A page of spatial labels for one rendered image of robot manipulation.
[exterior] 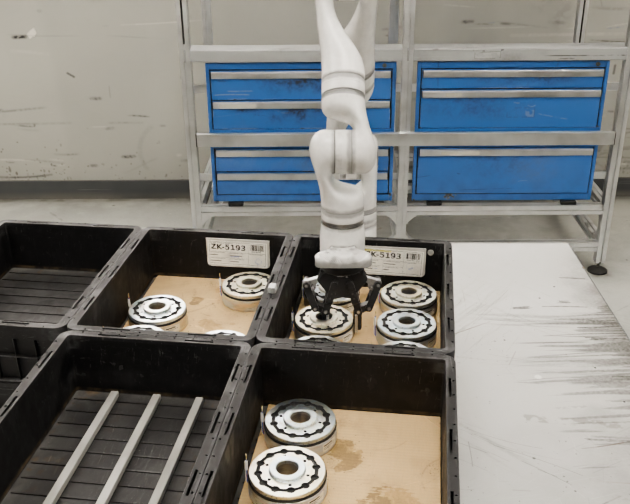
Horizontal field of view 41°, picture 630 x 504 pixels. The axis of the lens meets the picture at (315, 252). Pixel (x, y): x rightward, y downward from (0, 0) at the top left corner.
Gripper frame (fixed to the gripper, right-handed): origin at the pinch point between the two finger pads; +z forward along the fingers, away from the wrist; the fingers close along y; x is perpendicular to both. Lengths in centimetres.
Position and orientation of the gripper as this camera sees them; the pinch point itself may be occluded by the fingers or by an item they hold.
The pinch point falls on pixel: (341, 322)
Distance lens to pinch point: 146.3
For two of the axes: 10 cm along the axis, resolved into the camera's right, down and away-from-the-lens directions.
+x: 0.0, 4.3, -9.0
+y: -10.0, 0.0, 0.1
